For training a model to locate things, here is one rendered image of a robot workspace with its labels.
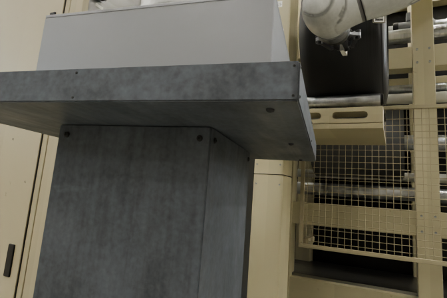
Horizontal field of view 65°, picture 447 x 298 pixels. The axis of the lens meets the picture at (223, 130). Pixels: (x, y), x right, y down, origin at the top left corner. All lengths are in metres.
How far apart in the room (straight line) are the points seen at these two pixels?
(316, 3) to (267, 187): 0.84
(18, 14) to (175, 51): 0.81
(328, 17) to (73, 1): 0.67
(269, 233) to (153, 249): 1.00
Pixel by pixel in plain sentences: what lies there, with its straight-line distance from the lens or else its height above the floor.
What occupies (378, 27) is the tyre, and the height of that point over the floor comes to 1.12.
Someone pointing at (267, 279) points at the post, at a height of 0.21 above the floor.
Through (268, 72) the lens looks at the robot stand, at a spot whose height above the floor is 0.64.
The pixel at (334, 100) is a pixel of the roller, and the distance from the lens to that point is 1.38.
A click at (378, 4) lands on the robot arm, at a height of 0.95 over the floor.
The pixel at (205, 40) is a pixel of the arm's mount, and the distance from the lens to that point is 0.49.
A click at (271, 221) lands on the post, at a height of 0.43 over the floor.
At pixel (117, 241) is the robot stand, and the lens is 0.53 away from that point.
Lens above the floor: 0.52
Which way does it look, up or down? 11 degrees up
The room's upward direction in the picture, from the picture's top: 4 degrees clockwise
